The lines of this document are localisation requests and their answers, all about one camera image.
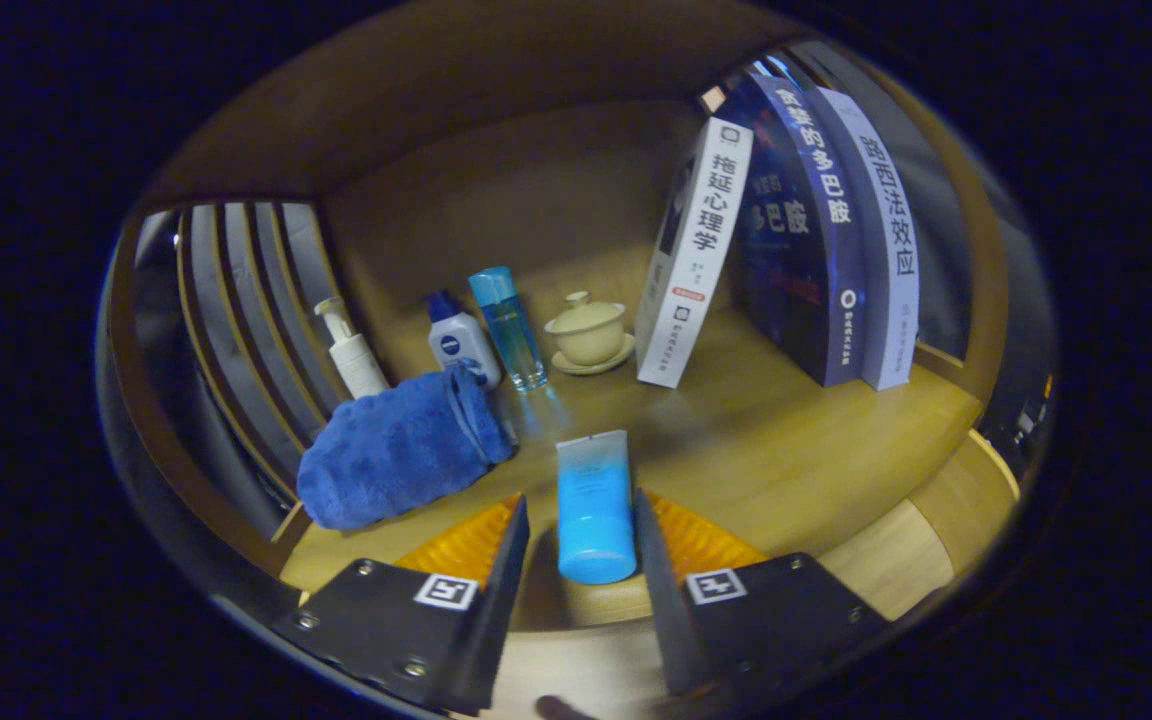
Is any lavender book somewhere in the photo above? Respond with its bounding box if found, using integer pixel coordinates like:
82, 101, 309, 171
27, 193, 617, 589
816, 87, 921, 392

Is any white book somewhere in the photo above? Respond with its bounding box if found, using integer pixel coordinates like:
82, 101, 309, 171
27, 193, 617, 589
634, 117, 754, 389

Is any wooden drawer with black knob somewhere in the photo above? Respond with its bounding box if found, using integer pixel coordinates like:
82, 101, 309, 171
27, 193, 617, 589
446, 430, 1022, 720

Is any white pump bottle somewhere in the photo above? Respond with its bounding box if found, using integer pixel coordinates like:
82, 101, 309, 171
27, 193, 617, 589
314, 296, 390, 399

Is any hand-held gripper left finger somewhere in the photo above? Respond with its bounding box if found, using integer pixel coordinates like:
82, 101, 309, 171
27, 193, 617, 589
271, 493, 531, 717

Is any clear blue bottle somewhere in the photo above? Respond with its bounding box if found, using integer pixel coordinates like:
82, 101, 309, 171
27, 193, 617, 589
467, 266, 549, 392

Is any rolled blue towel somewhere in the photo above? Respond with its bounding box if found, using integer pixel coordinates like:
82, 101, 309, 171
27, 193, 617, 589
296, 362, 515, 531

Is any blue cosmetic tube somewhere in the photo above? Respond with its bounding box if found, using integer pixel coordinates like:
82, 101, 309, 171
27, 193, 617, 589
556, 430, 638, 586

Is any wooden cabinet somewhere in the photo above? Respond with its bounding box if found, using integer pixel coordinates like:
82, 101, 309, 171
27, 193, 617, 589
96, 0, 1057, 720

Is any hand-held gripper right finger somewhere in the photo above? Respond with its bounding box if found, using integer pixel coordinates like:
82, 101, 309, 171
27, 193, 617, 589
633, 488, 892, 701

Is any white bottle with blue cap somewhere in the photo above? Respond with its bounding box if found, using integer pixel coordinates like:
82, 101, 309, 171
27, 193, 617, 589
425, 290, 503, 391

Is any beige lidded teacup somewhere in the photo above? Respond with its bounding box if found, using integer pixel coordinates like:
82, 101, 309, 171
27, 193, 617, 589
544, 291, 637, 377

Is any wooden countertop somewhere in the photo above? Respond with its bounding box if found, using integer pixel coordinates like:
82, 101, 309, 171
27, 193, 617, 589
276, 300, 987, 631

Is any dark blue book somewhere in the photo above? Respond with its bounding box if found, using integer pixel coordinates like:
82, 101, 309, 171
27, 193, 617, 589
726, 72, 867, 387

